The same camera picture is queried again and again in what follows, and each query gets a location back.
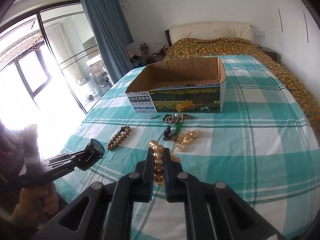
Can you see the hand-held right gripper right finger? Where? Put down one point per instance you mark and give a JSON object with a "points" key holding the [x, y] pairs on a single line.
{"points": [[168, 180]]}

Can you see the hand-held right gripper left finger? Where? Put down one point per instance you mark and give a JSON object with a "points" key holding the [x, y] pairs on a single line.
{"points": [[148, 180]]}

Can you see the blue curtain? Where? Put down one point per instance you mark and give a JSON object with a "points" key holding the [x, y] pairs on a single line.
{"points": [[107, 35]]}

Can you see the teal plaid tablecloth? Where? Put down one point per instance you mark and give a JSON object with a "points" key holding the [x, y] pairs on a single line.
{"points": [[250, 142]]}

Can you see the black framed window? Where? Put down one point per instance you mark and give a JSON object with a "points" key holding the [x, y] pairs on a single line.
{"points": [[27, 75]]}

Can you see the white wardrobe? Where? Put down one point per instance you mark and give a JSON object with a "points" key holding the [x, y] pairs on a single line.
{"points": [[295, 17]]}

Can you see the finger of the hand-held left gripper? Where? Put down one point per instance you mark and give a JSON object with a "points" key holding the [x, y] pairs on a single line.
{"points": [[80, 163], [72, 156]]}

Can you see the pile of clothes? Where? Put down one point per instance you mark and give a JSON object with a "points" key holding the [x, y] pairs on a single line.
{"points": [[136, 48]]}

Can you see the black wristwatch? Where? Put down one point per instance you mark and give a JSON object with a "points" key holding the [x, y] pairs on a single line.
{"points": [[97, 149]]}

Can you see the printed cardboard box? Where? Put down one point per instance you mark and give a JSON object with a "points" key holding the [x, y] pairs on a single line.
{"points": [[185, 102]]}

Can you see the dark wooden nightstand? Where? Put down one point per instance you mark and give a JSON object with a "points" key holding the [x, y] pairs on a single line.
{"points": [[158, 55], [269, 53]]}

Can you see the small silver clip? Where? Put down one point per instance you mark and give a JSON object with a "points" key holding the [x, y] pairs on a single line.
{"points": [[153, 116]]}

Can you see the clothes drying rack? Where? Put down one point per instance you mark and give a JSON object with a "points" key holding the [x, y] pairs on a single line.
{"points": [[20, 47]]}

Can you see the person's left hand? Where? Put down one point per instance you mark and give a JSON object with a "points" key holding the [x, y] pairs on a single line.
{"points": [[50, 200]]}

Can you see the sliding glass door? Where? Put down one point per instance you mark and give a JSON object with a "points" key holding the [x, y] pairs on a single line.
{"points": [[70, 45]]}

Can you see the white wall socket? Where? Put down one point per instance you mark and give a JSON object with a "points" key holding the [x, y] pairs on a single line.
{"points": [[261, 33]]}

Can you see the washing machine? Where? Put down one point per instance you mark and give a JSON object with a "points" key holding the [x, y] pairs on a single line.
{"points": [[98, 76]]}

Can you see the cream padded headboard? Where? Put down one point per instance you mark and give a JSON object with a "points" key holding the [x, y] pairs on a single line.
{"points": [[207, 31]]}

